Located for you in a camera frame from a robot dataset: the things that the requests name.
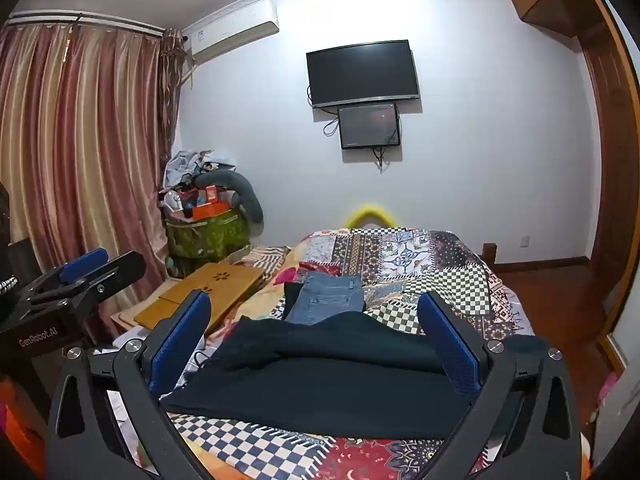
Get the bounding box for grey tube pillow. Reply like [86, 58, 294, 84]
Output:
[192, 170, 265, 224]

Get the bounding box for white air conditioner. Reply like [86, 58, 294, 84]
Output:
[182, 1, 279, 66]

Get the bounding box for orange box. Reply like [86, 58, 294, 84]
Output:
[192, 201, 232, 221]

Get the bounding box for light wooden board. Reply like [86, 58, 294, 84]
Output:
[110, 280, 182, 332]

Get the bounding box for red pink cloth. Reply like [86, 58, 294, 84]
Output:
[280, 259, 347, 287]

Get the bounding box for black monitor cable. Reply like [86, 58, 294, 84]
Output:
[372, 144, 402, 172]

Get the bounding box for small black wall monitor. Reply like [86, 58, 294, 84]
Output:
[337, 103, 402, 150]

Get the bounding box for striped orange cloth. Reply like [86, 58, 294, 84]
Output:
[239, 245, 292, 272]

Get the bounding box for striped pink curtain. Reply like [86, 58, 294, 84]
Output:
[0, 22, 183, 346]

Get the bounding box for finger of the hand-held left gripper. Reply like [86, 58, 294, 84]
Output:
[20, 248, 109, 306]
[30, 251, 147, 319]

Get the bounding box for white curtain rail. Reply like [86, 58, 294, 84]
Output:
[5, 10, 167, 39]

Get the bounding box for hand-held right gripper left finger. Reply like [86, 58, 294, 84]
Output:
[47, 290, 217, 480]

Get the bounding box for large black wall television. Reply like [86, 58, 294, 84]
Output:
[306, 40, 420, 109]

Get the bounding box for dark teal pants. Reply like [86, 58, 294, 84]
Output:
[160, 311, 551, 436]

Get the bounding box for wooden lap desk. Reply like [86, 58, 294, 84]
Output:
[134, 262, 265, 333]

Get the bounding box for green storage box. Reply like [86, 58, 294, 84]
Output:
[165, 208, 251, 272]

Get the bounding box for white crumpled bag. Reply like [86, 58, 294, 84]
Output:
[165, 149, 237, 192]

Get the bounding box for wooden wardrobe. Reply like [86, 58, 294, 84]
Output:
[580, 10, 638, 343]

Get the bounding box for blue jeans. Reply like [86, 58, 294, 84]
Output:
[285, 274, 366, 326]

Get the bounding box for person's orange clothing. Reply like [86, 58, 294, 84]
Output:
[0, 382, 48, 466]

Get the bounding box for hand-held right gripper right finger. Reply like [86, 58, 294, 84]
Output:
[418, 291, 585, 480]

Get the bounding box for yellow curved cushion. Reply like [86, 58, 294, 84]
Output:
[346, 203, 399, 231]

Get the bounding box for patchwork quilt bed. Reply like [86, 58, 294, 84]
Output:
[107, 227, 526, 480]

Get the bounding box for black cloth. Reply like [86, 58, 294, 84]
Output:
[284, 282, 304, 321]

